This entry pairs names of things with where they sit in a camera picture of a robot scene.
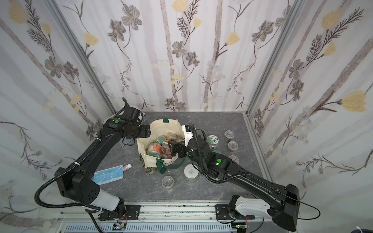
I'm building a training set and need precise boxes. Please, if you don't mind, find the orange sunflower seed cup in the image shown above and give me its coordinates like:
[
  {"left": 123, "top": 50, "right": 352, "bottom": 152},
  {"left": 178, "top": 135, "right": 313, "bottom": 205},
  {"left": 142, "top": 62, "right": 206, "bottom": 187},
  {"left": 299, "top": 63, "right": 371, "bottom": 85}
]
[{"left": 227, "top": 141, "right": 239, "bottom": 153}]

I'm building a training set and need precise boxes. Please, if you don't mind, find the black corrugated cable conduit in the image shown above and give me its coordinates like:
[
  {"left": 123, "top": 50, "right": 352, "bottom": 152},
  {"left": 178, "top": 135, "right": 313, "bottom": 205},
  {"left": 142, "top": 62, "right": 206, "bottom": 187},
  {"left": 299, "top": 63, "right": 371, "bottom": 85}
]
[{"left": 33, "top": 139, "right": 103, "bottom": 209}]

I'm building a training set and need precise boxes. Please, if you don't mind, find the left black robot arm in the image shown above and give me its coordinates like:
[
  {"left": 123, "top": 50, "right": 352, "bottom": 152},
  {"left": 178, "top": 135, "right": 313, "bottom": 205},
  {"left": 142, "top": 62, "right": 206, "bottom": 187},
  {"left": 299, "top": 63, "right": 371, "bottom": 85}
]
[{"left": 55, "top": 106, "right": 151, "bottom": 219}]

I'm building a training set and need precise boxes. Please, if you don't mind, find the blue face mask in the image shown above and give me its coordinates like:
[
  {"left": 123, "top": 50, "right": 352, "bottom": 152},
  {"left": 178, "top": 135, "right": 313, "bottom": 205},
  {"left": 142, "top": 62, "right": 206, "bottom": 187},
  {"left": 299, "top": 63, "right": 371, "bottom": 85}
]
[{"left": 93, "top": 165, "right": 124, "bottom": 185}]

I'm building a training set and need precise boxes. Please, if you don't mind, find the clear lid green seed cup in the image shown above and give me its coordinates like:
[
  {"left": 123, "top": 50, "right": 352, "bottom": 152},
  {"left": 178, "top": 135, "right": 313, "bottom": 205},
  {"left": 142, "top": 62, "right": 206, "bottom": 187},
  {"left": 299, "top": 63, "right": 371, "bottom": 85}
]
[{"left": 224, "top": 130, "right": 235, "bottom": 142}]

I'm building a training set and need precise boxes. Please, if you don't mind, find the white lid seed jar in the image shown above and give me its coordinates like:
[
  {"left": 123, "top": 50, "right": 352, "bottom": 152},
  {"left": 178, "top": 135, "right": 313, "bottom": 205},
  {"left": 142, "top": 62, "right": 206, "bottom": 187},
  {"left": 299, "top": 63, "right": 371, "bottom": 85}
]
[{"left": 184, "top": 164, "right": 199, "bottom": 183}]

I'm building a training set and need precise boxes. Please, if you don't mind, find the clear lid cup by wall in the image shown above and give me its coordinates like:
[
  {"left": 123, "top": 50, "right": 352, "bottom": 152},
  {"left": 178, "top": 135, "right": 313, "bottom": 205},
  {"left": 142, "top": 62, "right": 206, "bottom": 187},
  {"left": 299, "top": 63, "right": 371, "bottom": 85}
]
[{"left": 229, "top": 155, "right": 240, "bottom": 164}]

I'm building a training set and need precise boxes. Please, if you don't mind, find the large strawberry label jar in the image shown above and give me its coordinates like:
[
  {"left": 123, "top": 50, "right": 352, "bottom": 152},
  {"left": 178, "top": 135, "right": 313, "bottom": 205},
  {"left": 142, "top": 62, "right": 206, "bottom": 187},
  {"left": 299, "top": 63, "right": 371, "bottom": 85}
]
[{"left": 207, "top": 135, "right": 219, "bottom": 150}]

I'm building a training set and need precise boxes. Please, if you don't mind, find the red label seed jar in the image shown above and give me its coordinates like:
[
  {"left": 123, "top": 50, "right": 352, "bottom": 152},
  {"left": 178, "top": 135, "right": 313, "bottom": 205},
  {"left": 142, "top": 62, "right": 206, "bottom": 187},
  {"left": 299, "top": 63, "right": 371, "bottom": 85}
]
[{"left": 147, "top": 142, "right": 163, "bottom": 158}]

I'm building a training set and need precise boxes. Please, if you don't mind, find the cream canvas tote bag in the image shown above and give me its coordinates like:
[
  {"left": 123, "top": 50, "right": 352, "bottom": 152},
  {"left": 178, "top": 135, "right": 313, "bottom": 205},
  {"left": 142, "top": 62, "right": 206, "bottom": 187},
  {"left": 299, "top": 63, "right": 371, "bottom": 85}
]
[{"left": 137, "top": 118, "right": 185, "bottom": 175}]

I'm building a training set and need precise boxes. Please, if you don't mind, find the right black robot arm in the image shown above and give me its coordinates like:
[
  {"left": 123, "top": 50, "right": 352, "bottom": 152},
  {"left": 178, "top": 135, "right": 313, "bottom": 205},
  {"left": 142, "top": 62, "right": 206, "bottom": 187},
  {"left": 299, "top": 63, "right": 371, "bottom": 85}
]
[{"left": 168, "top": 138, "right": 300, "bottom": 232}]

